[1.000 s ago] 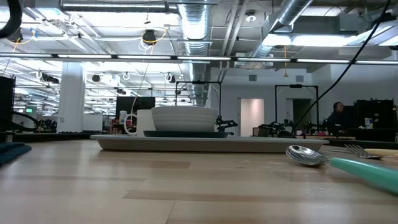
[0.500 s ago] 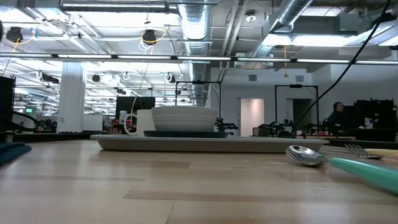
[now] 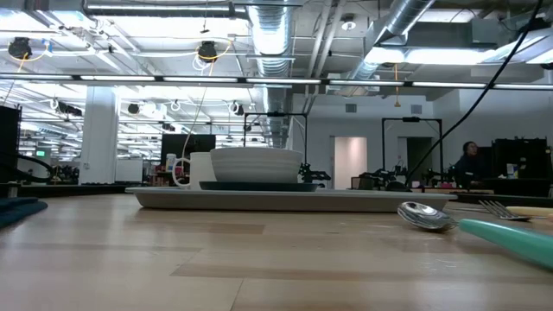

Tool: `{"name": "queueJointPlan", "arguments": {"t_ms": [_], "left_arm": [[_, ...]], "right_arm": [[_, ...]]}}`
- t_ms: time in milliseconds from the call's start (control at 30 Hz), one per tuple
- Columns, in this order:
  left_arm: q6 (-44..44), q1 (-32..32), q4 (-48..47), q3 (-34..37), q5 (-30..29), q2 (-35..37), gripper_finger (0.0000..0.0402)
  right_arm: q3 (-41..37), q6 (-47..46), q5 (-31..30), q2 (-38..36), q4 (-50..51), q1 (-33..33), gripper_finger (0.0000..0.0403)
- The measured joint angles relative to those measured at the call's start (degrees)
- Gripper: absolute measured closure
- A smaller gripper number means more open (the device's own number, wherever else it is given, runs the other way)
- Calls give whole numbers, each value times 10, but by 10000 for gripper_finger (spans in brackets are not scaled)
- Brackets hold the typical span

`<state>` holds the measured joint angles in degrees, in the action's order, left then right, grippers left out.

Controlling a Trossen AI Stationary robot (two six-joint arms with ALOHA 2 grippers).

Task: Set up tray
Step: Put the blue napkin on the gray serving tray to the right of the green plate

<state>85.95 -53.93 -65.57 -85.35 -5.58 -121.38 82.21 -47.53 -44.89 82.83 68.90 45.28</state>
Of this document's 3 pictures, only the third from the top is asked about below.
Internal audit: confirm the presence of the silver ventilation duct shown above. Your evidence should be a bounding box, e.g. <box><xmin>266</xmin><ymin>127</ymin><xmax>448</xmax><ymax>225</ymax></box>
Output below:
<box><xmin>245</xmin><ymin>0</ymin><xmax>296</xmax><ymax>149</ymax></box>
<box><xmin>345</xmin><ymin>0</ymin><xmax>437</xmax><ymax>87</ymax></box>

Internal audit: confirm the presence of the teal-handled metal spoon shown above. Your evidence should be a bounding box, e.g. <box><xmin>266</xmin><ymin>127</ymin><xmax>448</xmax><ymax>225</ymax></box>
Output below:
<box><xmin>396</xmin><ymin>200</ymin><xmax>553</xmax><ymax>271</ymax></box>

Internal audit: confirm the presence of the person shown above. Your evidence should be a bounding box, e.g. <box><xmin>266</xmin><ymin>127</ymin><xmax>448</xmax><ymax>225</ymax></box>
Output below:
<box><xmin>453</xmin><ymin>141</ymin><xmax>492</xmax><ymax>187</ymax></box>

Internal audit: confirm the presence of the grey plastic tray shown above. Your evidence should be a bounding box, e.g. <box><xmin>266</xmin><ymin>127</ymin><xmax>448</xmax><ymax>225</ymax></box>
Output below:
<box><xmin>124</xmin><ymin>186</ymin><xmax>458</xmax><ymax>213</ymax></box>

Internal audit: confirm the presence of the white building column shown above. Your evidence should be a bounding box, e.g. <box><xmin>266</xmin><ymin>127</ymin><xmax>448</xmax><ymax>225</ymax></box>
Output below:
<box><xmin>79</xmin><ymin>86</ymin><xmax>120</xmax><ymax>186</ymax></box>

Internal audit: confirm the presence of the lit doorway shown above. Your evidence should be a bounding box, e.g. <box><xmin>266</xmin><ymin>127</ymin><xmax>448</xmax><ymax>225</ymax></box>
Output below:
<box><xmin>332</xmin><ymin>136</ymin><xmax>368</xmax><ymax>190</ymax></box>

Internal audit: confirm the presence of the black aluminium table frame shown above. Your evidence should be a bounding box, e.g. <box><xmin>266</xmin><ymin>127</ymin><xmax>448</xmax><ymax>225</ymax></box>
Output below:
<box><xmin>453</xmin><ymin>192</ymin><xmax>553</xmax><ymax>207</ymax></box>

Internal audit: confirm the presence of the long ceiling light strip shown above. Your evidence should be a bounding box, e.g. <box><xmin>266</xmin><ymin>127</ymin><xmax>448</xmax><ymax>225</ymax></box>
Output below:
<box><xmin>0</xmin><ymin>73</ymin><xmax>553</xmax><ymax>91</ymax></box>

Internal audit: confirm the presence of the black computer monitor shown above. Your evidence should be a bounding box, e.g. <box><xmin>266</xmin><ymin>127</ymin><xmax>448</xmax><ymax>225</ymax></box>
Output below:
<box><xmin>160</xmin><ymin>133</ymin><xmax>216</xmax><ymax>174</ymax></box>

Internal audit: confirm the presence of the black cabinet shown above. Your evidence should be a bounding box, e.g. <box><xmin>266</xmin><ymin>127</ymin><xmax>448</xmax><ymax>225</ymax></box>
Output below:
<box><xmin>0</xmin><ymin>105</ymin><xmax>22</xmax><ymax>185</ymax></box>
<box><xmin>492</xmin><ymin>137</ymin><xmax>553</xmax><ymax>195</ymax></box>

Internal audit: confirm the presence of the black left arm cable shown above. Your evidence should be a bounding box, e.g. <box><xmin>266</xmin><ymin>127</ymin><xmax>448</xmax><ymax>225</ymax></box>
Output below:
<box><xmin>0</xmin><ymin>151</ymin><xmax>55</xmax><ymax>183</ymax></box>

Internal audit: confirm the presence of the dark blue cloth napkin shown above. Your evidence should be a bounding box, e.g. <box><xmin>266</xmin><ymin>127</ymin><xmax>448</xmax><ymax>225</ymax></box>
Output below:
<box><xmin>0</xmin><ymin>197</ymin><xmax>49</xmax><ymax>230</ymax></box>

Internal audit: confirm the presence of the yellow-handled metal fork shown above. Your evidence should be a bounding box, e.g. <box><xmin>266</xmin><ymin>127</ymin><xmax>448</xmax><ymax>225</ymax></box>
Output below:
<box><xmin>477</xmin><ymin>200</ymin><xmax>553</xmax><ymax>222</ymax></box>

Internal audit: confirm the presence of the black ceiling cord reel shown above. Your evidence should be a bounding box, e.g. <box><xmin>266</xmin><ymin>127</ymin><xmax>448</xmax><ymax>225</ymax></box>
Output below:
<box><xmin>197</xmin><ymin>41</ymin><xmax>219</xmax><ymax>64</ymax></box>
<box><xmin>7</xmin><ymin>36</ymin><xmax>34</xmax><ymax>60</ymax></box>

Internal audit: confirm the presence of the dark teal plate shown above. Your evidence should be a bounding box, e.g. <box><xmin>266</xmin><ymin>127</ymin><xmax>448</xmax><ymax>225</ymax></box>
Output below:
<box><xmin>198</xmin><ymin>181</ymin><xmax>320</xmax><ymax>193</ymax></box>

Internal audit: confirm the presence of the long black arm cable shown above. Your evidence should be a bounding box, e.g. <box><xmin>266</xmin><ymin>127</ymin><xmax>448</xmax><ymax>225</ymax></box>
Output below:
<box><xmin>404</xmin><ymin>0</ymin><xmax>544</xmax><ymax>176</ymax></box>

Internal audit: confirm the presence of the white ceramic mug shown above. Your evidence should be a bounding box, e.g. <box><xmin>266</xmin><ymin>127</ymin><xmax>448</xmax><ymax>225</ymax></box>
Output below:
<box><xmin>171</xmin><ymin>151</ymin><xmax>217</xmax><ymax>191</ymax></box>

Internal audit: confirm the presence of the white ribbed bowl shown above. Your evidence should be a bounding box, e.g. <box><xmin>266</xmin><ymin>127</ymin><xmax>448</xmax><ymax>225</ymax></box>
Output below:
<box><xmin>209</xmin><ymin>147</ymin><xmax>304</xmax><ymax>184</ymax></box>

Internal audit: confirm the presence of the black metal frame stand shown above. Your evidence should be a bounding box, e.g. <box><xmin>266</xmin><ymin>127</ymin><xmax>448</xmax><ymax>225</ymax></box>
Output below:
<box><xmin>243</xmin><ymin>111</ymin><xmax>308</xmax><ymax>174</ymax></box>
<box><xmin>381</xmin><ymin>116</ymin><xmax>444</xmax><ymax>182</ymax></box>

